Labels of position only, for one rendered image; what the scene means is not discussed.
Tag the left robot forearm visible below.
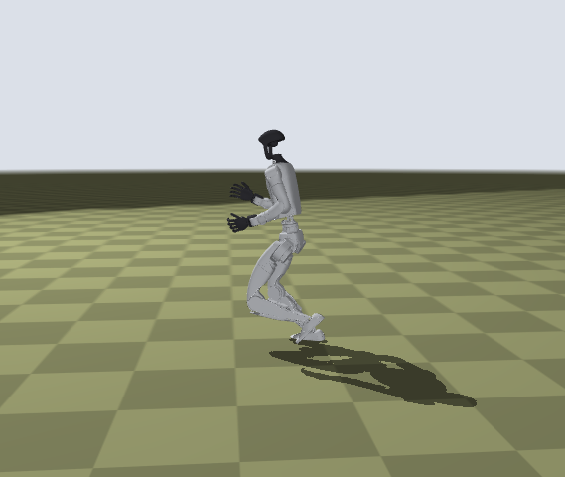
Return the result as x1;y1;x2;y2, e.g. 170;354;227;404
250;201;284;226

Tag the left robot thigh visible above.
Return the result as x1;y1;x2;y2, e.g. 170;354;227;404
247;239;293;311

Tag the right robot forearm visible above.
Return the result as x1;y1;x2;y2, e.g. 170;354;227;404
253;196;273;209

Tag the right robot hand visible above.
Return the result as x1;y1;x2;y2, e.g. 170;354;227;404
230;182;263;206

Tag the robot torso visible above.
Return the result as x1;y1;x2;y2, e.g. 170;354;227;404
266;160;304;253

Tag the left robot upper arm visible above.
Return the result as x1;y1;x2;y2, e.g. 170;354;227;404
264;165;291;214

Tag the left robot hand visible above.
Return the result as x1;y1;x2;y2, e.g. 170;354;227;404
227;213;257;232

